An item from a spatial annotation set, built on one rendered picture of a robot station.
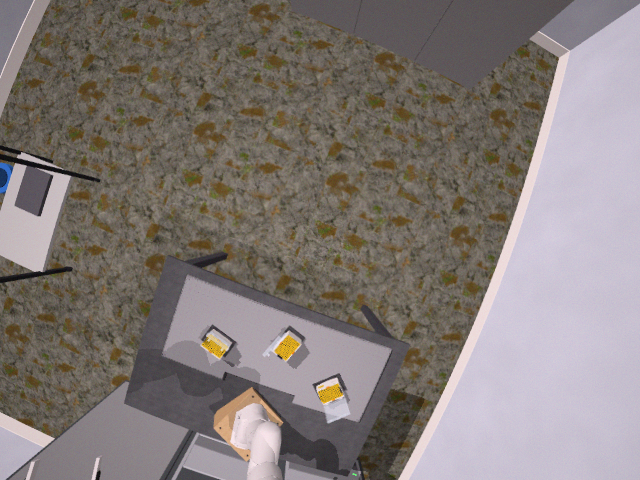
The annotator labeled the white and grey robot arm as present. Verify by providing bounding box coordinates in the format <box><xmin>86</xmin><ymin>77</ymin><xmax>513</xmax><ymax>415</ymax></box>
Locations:
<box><xmin>230</xmin><ymin>403</ymin><xmax>283</xmax><ymax>480</ymax></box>

